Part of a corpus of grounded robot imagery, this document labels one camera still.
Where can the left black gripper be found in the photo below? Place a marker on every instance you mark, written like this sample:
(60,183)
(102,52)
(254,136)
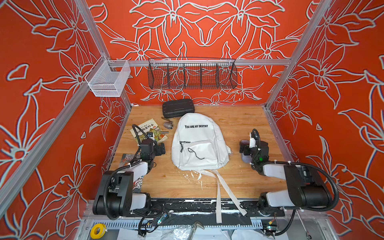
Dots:
(159,151)

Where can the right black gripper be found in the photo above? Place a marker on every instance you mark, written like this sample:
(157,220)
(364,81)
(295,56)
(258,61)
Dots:
(246,146)

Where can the green history comic book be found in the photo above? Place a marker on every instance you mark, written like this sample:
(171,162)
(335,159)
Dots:
(151,129)

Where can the white student backpack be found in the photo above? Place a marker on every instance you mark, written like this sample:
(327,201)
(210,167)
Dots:
(199,145)

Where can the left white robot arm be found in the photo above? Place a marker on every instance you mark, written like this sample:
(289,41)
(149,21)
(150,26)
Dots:
(115,197)

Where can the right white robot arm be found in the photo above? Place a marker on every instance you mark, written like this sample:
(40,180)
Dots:
(308,187)

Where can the metal pipe elbow fitting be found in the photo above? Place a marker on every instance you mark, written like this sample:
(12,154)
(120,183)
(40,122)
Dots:
(168,125)

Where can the purple glasses case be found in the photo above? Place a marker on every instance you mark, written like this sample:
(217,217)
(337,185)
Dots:
(246,158)

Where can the black plastic case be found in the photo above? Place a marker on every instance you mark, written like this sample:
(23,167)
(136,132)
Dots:
(178,108)

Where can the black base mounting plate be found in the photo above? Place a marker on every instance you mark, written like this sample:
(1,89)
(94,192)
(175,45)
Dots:
(208,206)

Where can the small green circuit board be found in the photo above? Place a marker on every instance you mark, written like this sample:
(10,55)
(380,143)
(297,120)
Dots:
(270,230)

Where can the yellow tape roll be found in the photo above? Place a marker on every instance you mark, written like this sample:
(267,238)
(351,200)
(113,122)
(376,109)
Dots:
(98,231)

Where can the steel wrench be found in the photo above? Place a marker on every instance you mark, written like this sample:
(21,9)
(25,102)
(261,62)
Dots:
(309,237)

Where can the black wire wall basket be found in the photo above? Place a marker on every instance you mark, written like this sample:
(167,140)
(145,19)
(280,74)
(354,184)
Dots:
(182,73)

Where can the white wire mesh basket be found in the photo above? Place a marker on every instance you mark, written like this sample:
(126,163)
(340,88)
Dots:
(108,78)

